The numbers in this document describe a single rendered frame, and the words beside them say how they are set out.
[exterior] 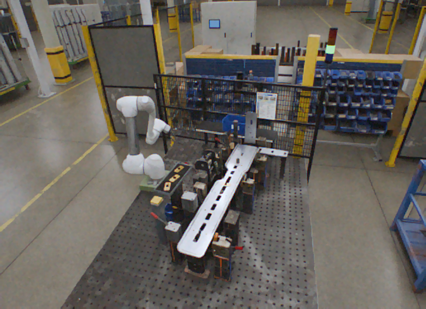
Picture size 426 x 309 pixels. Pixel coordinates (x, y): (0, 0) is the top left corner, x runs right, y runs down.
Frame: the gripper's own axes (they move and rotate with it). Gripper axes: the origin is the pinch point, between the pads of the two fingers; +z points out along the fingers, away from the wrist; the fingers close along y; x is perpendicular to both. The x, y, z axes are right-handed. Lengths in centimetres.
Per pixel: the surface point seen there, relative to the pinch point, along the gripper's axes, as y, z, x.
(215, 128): 27.1, 23.4, -0.4
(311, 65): 122, 67, -56
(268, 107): 73, 59, -24
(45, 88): -102, -389, 481
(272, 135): 50, 77, -26
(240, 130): 38, 46, -20
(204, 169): -8, 23, -82
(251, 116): 54, 44, -41
